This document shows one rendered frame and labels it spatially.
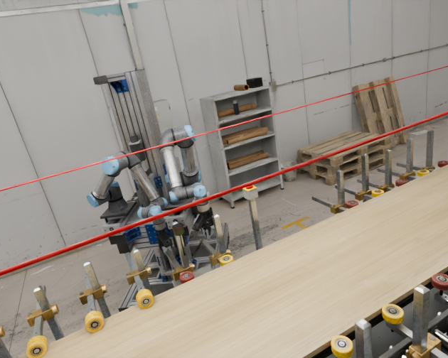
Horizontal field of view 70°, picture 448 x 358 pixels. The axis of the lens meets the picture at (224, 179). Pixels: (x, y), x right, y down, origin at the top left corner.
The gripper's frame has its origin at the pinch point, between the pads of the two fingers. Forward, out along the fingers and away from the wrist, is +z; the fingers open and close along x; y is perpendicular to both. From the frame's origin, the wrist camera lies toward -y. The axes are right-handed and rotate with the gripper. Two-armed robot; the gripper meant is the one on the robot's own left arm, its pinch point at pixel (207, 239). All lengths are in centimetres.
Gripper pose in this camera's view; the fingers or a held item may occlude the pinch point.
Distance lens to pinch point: 210.8
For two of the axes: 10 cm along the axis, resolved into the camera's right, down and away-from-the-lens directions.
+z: 1.7, 9.2, 3.4
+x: -7.1, -1.2, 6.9
